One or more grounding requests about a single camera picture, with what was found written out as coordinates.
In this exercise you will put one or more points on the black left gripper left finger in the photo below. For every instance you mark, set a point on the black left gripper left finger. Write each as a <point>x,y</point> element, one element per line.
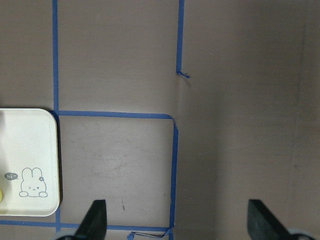
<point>94,224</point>

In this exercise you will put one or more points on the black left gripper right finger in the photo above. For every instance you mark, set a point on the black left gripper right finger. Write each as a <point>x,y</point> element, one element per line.
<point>262,223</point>

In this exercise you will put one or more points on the yellow plastic cup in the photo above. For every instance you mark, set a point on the yellow plastic cup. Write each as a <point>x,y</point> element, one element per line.
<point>1,195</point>

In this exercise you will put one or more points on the beige plastic tray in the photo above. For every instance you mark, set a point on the beige plastic tray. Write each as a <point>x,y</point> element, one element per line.
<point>29,162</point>

